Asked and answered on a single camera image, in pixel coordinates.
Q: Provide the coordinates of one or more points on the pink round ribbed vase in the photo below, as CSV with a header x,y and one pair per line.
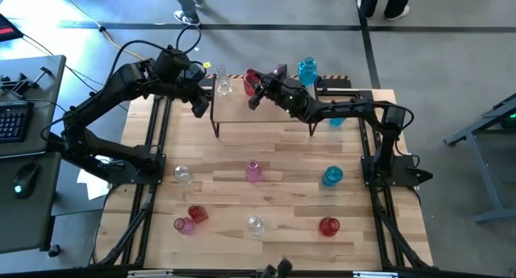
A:
x,y
279,69

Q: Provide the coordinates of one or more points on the pink small glass vase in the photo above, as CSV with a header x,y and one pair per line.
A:
x,y
184,226

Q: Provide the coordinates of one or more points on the black desk clamp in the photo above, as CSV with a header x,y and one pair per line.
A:
x,y
20,84

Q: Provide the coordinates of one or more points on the black computer mouse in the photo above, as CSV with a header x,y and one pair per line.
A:
x,y
26,179

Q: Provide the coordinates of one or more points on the black keyboard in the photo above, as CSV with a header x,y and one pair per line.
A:
x,y
14,123

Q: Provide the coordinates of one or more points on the person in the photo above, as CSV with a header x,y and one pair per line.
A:
x,y
397,4
185,4

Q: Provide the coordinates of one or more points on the blue tall textured vase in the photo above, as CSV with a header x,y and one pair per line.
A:
x,y
307,70

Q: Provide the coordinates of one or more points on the grey metal table base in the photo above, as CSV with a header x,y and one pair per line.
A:
x,y
485,177

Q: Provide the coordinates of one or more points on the black desk caster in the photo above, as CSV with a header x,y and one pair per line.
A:
x,y
54,250

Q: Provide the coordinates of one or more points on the pink teardrop glass vase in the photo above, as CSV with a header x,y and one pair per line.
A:
x,y
254,173

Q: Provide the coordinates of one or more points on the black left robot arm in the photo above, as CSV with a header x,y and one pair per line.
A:
x,y
117,82

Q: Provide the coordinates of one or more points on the yellow tape tag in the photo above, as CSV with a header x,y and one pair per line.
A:
x,y
206,65

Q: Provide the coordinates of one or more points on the red round glass vase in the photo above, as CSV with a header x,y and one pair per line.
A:
x,y
329,226

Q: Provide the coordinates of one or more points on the black device red display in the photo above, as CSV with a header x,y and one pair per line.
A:
x,y
8,30

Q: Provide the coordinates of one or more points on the clear conical glass vase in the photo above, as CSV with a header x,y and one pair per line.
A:
x,y
223,84

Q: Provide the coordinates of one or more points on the red tall ribbed vase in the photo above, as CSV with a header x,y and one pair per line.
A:
x,y
249,82

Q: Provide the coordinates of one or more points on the clear embossed glass vase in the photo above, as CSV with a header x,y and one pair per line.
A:
x,y
256,226

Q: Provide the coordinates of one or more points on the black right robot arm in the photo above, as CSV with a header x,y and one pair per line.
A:
x,y
363,109

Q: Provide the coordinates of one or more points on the clear ribbed jar vase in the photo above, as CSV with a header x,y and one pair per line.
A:
x,y
183,174

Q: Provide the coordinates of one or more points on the grey desk panel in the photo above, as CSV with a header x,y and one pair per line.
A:
x,y
24,225
44,109

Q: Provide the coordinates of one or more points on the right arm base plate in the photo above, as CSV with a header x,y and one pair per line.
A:
x,y
403,175

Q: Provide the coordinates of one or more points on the blue round glass vase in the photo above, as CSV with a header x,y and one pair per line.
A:
x,y
337,122

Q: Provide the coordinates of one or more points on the white paper sheet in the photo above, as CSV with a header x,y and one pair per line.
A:
x,y
90,185

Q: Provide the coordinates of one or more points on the silver metal bracket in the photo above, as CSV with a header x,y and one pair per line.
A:
x,y
149,274
375,275

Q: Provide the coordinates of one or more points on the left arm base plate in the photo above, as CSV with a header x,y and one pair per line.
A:
x,y
121,175

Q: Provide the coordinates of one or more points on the blue diamond-pattern square vase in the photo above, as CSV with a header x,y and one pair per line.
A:
x,y
332,176

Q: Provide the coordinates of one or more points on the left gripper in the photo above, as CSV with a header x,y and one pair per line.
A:
x,y
196,89

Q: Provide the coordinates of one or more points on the red square glass vase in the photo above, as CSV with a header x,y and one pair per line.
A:
x,y
197,213

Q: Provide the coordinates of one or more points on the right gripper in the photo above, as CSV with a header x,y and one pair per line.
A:
x,y
284,94

